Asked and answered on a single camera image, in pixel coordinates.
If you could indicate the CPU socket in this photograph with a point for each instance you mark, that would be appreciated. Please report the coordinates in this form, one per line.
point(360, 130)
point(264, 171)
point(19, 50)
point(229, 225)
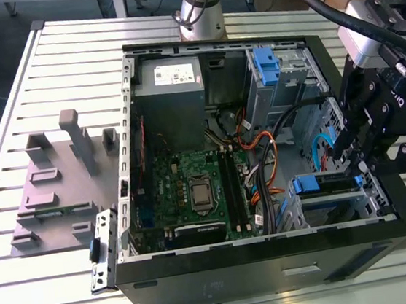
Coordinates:
point(190, 197)

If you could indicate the white desk frame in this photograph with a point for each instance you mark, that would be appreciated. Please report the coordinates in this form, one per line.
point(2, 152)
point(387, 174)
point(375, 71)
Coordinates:
point(109, 6)

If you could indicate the metal card retention bracket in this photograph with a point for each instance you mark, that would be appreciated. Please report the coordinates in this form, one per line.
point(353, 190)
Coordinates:
point(105, 244)

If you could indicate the black open PC case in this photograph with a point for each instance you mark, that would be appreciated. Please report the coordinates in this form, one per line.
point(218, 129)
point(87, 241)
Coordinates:
point(239, 276)

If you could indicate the black RAM slot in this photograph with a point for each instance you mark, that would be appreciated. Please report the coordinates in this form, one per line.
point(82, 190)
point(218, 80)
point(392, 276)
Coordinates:
point(238, 188)
point(229, 189)

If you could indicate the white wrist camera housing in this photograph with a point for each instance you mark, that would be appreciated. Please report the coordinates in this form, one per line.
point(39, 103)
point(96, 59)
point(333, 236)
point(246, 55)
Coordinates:
point(359, 46)

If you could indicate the grey plastic parts rack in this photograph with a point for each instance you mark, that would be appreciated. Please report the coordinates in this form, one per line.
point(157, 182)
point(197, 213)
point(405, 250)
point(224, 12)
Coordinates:
point(71, 189)

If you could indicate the metal optical drive cage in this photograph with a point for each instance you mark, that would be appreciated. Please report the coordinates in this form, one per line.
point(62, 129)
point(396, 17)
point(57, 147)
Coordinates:
point(263, 101)

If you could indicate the silver CPU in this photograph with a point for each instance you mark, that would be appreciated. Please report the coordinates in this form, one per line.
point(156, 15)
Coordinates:
point(201, 194)

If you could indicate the grey power supply unit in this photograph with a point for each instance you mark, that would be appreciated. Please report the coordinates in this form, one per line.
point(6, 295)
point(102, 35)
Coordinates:
point(170, 119)

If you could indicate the green motherboard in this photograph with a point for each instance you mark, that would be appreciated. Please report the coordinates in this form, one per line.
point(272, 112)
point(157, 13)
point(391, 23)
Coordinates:
point(166, 185)

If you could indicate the black graphics card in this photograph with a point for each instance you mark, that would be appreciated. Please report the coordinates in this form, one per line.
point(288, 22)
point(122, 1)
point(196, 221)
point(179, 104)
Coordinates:
point(197, 233)

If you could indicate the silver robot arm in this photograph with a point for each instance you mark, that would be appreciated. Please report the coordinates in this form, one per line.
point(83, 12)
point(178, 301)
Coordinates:
point(202, 20)

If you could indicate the blue plastic drive bracket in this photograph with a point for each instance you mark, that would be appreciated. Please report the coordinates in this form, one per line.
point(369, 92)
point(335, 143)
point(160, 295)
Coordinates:
point(266, 67)

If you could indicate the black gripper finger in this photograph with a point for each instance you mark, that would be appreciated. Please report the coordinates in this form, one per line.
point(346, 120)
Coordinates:
point(359, 90)
point(378, 146)

